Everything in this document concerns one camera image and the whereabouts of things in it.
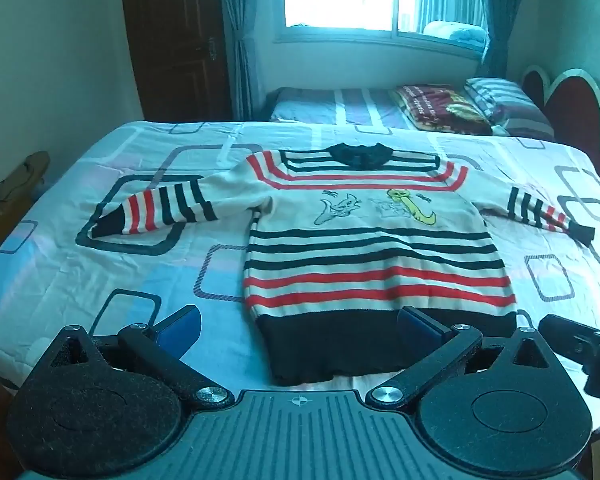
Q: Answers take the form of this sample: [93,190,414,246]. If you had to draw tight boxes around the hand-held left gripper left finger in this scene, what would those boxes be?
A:
[40,305,233,408]

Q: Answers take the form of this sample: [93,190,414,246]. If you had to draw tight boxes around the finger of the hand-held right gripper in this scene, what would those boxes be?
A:
[537,314,600,368]

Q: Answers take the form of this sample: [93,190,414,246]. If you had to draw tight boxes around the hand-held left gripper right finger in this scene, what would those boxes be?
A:
[367,306,561,406]

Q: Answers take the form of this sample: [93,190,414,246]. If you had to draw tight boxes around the striped knit sweater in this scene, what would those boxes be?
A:
[89,142,596,387]

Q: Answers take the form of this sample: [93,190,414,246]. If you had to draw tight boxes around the bed with patterned sheet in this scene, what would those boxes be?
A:
[0,120,600,436]

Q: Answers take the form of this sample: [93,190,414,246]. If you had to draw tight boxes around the red patterned pillow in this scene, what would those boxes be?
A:
[394,84,493,135]

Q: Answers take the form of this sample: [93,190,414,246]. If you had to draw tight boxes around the red scalloped headboard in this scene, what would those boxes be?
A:
[521,65,600,206]

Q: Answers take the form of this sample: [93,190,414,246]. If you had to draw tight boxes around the striped pillow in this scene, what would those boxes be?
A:
[465,77,556,141]

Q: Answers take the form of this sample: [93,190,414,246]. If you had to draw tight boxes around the bed with striped sheet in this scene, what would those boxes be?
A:
[269,86,556,141]

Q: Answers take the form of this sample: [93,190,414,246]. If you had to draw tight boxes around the brown wooden door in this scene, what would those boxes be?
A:
[120,0,233,122]

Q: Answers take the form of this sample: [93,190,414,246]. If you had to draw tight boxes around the folded blue quilt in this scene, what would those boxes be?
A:
[422,20,488,47]

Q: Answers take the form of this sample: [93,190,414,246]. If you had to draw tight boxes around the blue curtain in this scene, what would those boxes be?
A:
[217,0,288,122]
[475,0,523,81]

